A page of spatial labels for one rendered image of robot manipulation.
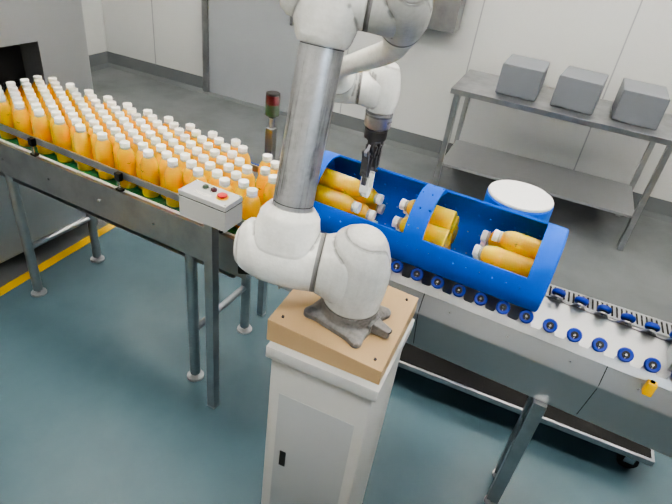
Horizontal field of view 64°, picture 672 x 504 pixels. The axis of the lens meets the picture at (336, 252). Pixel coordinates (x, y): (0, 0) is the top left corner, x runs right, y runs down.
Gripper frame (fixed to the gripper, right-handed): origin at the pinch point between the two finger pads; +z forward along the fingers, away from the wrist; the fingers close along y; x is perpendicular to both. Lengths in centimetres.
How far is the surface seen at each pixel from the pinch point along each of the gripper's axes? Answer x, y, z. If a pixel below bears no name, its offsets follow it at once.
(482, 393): -63, 34, 103
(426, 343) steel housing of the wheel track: -37, -9, 50
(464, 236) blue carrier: -36.1, 12.3, 14.1
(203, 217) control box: 44, -34, 16
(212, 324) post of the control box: 43, -31, 67
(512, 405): -77, 35, 103
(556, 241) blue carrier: -65, -5, -5
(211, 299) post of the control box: 43, -31, 54
